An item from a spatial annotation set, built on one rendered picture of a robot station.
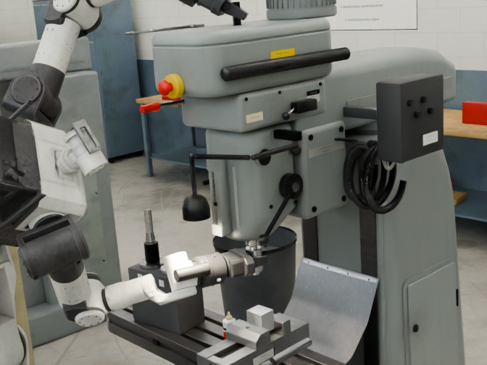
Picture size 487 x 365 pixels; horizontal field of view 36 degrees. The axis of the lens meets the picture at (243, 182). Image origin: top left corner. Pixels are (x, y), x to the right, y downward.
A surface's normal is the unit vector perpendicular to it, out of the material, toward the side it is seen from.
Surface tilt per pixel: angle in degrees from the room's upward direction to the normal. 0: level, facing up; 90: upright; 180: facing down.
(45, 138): 58
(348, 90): 90
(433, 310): 88
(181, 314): 90
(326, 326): 45
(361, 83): 90
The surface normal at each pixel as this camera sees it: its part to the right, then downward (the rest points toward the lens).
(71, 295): 0.19, 0.79
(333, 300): -0.69, -0.25
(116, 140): 0.68, 0.14
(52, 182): 0.73, -0.47
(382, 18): -0.73, 0.22
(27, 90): -0.09, -0.26
